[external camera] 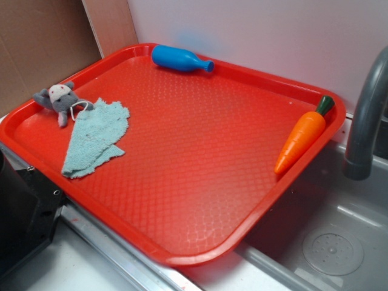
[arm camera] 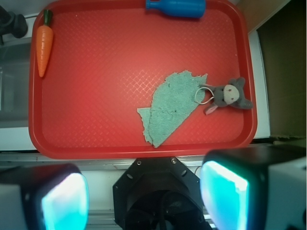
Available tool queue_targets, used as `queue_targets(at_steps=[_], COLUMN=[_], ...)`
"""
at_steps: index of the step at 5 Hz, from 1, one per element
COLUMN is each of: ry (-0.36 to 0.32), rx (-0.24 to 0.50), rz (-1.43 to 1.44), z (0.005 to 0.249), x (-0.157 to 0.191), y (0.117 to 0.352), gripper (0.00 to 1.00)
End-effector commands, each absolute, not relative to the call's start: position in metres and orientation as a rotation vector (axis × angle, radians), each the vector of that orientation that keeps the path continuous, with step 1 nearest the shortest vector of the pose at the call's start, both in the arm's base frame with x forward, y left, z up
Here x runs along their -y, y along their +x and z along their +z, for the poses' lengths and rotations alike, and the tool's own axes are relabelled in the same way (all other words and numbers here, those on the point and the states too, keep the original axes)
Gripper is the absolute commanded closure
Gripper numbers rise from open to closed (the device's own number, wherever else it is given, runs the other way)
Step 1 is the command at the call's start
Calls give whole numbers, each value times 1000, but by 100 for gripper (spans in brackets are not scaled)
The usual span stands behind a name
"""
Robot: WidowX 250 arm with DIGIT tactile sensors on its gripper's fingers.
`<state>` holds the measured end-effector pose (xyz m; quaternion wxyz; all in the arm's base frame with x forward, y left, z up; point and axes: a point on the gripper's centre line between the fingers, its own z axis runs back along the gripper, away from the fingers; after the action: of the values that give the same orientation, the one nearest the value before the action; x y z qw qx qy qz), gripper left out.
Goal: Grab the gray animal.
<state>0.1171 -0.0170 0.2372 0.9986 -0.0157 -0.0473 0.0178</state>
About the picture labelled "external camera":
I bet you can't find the gray plush mouse toy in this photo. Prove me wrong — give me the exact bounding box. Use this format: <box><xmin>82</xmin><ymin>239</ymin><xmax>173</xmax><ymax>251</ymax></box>
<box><xmin>33</xmin><ymin>81</ymin><xmax>94</xmax><ymax>128</ymax></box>

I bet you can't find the red plastic tray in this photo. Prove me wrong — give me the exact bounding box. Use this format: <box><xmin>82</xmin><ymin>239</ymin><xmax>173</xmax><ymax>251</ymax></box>
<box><xmin>1</xmin><ymin>44</ymin><xmax>346</xmax><ymax>266</ymax></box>

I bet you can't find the light blue cloth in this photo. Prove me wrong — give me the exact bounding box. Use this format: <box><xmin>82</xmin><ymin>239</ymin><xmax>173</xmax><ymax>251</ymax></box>
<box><xmin>61</xmin><ymin>98</ymin><xmax>130</xmax><ymax>179</ymax></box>

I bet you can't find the gray toy faucet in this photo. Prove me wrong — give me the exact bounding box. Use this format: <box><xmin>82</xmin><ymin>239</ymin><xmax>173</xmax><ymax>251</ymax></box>
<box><xmin>343</xmin><ymin>48</ymin><xmax>387</xmax><ymax>181</ymax></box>

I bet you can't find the orange plastic toy carrot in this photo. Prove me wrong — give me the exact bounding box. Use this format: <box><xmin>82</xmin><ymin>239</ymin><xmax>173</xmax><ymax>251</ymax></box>
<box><xmin>274</xmin><ymin>95</ymin><xmax>335</xmax><ymax>174</ymax></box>

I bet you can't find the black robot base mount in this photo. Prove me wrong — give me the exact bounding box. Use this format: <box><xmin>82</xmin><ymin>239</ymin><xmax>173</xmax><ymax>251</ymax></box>
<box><xmin>1</xmin><ymin>152</ymin><xmax>64</xmax><ymax>280</ymax></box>

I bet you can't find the gray toy sink basin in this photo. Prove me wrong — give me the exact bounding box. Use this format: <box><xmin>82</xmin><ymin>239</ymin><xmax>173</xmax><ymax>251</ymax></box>
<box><xmin>182</xmin><ymin>144</ymin><xmax>387</xmax><ymax>290</ymax></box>

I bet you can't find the blue plastic toy bottle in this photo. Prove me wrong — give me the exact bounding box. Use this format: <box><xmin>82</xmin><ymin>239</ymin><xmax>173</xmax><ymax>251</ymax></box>
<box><xmin>151</xmin><ymin>45</ymin><xmax>215</xmax><ymax>73</ymax></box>

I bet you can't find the brown cardboard panel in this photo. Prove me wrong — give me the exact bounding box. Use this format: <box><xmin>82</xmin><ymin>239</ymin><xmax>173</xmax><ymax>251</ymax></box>
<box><xmin>1</xmin><ymin>1</ymin><xmax>138</xmax><ymax>116</ymax></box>

